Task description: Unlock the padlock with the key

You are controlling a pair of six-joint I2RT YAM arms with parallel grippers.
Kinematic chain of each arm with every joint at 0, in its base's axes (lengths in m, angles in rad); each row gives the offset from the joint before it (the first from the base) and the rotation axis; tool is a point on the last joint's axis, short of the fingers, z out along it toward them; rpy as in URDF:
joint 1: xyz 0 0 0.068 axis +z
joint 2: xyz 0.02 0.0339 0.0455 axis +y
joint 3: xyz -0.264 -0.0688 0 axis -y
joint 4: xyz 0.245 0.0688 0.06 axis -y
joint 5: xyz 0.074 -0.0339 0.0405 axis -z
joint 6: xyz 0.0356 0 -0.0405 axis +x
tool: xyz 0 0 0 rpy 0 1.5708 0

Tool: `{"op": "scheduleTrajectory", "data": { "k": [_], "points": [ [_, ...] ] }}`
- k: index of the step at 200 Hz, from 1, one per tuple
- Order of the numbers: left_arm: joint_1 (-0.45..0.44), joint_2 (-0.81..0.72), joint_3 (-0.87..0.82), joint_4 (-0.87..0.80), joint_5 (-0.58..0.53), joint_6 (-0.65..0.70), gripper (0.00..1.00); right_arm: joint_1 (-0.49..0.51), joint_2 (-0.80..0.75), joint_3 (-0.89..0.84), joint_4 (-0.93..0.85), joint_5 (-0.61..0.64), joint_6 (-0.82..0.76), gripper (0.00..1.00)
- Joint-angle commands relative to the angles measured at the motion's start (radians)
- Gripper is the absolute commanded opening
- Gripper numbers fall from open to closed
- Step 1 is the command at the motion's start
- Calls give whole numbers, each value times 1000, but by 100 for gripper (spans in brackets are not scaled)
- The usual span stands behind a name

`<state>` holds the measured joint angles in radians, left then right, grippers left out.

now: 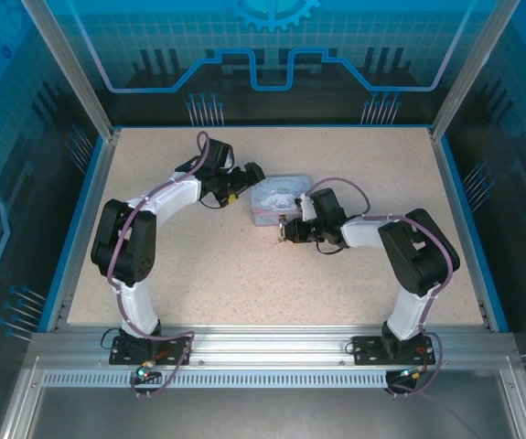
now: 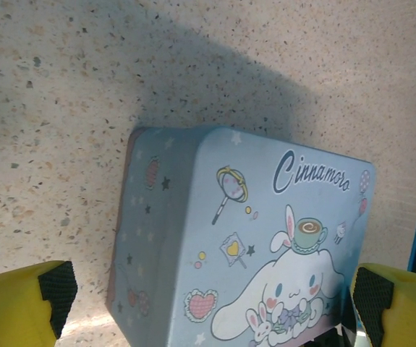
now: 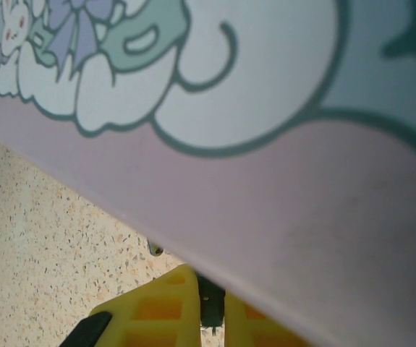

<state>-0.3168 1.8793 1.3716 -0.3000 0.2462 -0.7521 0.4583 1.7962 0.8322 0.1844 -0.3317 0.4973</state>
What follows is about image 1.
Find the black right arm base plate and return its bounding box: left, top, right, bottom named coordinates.
left=351, top=336, right=437, bottom=367

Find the grey steel bottom plate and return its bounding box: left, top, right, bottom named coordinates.
left=28, top=388, right=520, bottom=439

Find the wide aluminium base rail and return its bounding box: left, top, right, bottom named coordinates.
left=28, top=323, right=518, bottom=367

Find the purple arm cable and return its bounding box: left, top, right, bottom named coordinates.
left=306, top=177, right=456, bottom=399
left=106, top=131, right=212, bottom=399

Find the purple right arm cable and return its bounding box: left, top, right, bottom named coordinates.
left=306, top=177, right=456, bottom=399

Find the thin black right gripper cable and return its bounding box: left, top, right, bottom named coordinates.
left=315, top=240, right=350, bottom=256

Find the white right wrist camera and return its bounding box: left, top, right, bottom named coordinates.
left=294, top=193, right=319, bottom=223

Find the pastel cartoon tin box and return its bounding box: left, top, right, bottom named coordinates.
left=250, top=175, right=313, bottom=229

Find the aluminium frame post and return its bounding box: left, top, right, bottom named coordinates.
left=428, top=0, right=523, bottom=141
left=18, top=0, right=123, bottom=141

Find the blue printed side panel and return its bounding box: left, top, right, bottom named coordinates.
left=445, top=0, right=526, bottom=439
left=0, top=0, right=108, bottom=439

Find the blue printed back panel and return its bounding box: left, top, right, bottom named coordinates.
left=45, top=0, right=497, bottom=127

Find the thin black left gripper cable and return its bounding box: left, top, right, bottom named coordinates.
left=198, top=194, right=240, bottom=209

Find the small green LED adapter board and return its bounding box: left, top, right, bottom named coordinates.
left=132, top=363, right=161, bottom=383
left=397, top=365, right=429, bottom=383

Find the aluminium side rail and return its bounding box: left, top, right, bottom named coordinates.
left=45, top=129, right=123, bottom=333
left=429, top=127, right=510, bottom=333

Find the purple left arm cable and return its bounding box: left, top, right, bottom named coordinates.
left=106, top=131, right=212, bottom=399

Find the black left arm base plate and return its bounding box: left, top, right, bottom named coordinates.
left=109, top=335, right=191, bottom=367

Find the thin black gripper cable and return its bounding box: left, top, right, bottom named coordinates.
left=315, top=240, right=350, bottom=256
left=198, top=194, right=240, bottom=209

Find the slotted grey cable duct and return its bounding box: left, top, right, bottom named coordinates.
left=41, top=370, right=413, bottom=391

